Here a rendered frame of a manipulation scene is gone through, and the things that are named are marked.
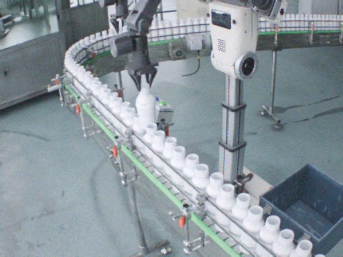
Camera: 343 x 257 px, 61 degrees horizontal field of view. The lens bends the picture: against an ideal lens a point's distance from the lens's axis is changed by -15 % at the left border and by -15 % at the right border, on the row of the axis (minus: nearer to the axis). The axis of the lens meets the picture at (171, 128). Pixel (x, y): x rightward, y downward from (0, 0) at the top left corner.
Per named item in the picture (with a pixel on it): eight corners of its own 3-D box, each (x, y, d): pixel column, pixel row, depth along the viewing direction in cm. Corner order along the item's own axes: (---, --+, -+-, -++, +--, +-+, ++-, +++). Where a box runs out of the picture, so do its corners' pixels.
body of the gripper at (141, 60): (159, 67, 115) (158, 47, 111) (132, 75, 110) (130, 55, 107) (150, 62, 120) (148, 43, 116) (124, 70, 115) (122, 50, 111)
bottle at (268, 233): (272, 249, 89) (283, 212, 80) (273, 264, 84) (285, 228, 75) (254, 249, 90) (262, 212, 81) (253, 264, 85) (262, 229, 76)
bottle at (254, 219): (261, 243, 91) (270, 206, 83) (253, 258, 87) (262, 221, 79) (244, 237, 94) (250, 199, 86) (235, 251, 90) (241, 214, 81)
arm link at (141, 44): (150, 33, 107) (142, 30, 111) (131, 37, 104) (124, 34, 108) (151, 51, 111) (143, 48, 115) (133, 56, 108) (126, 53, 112)
